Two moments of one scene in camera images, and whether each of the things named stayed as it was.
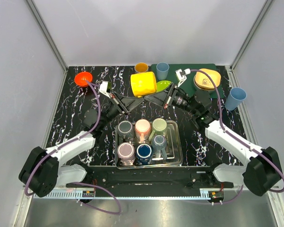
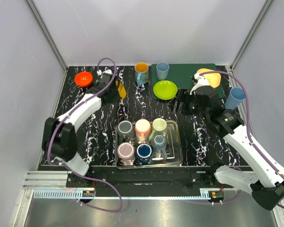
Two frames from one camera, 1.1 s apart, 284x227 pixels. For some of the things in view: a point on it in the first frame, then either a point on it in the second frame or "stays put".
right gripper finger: (161, 98) -> (181, 96)
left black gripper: (119, 103) -> (114, 88)
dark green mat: (188, 85) stays put
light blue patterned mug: (141, 67) stays put
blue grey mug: (158, 145) stays put
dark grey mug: (126, 128) stays put
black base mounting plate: (154, 181) stays put
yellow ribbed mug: (143, 83) -> (121, 90)
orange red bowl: (80, 78) stays put
